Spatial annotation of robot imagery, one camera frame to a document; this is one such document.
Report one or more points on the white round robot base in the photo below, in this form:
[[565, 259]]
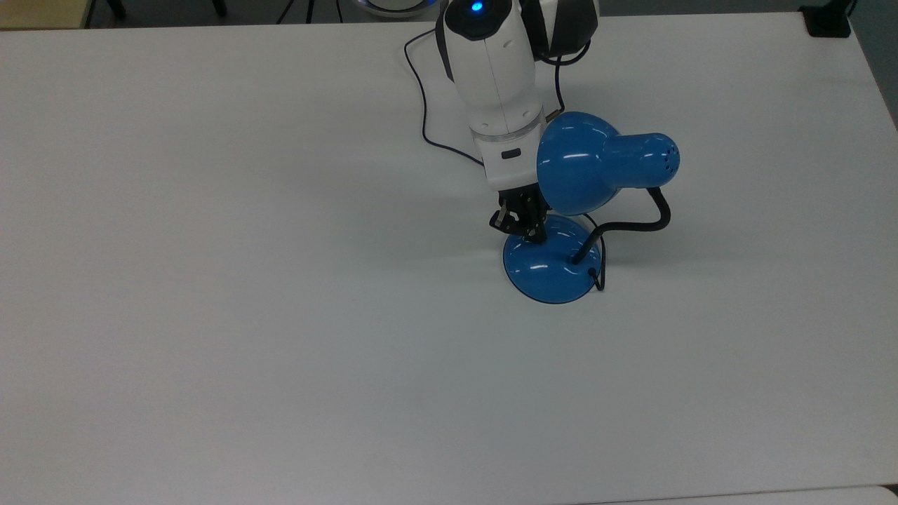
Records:
[[393, 7]]

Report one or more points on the black furniture leg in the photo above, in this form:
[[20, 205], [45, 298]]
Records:
[[116, 7], [219, 5]]

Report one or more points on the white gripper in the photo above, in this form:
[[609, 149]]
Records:
[[508, 165]]

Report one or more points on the black table clamp block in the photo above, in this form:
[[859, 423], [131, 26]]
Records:
[[828, 19]]

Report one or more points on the blue gooseneck desk lamp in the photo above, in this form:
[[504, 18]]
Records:
[[575, 161]]

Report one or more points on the yellowish wooden board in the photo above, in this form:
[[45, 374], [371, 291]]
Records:
[[42, 10]]

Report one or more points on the black thin tripod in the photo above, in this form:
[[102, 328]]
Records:
[[309, 8]]

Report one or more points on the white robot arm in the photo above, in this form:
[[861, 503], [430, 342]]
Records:
[[491, 63]]

